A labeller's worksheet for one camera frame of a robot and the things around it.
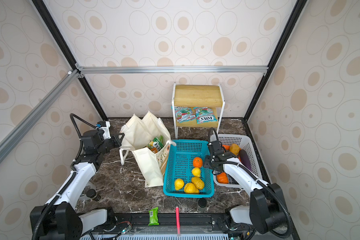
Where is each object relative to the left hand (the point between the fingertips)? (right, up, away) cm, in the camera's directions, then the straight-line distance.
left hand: (126, 131), depth 79 cm
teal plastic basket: (+28, -21, +15) cm, 38 cm away
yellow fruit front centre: (+34, -30, 0) cm, 45 cm away
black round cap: (+39, -34, -8) cm, 53 cm away
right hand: (+46, -19, +9) cm, 50 cm away
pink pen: (+27, -44, -5) cm, 52 cm away
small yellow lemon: (+38, -24, +8) cm, 45 cm away
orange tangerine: (+39, -19, +10) cm, 44 cm away
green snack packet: (+15, -43, -5) cm, 46 cm away
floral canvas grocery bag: (+7, -7, +23) cm, 25 cm away
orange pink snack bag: (+17, -9, -12) cm, 23 cm away
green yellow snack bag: (+15, -7, +10) cm, 19 cm away
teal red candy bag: (+31, +11, +18) cm, 37 cm away
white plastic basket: (+70, -8, +18) cm, 73 cm away
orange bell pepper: (+53, -26, +4) cm, 59 cm away
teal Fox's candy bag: (+44, +11, +18) cm, 49 cm away
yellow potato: (+63, -11, +15) cm, 66 cm away
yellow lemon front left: (+28, -29, +3) cm, 40 cm away
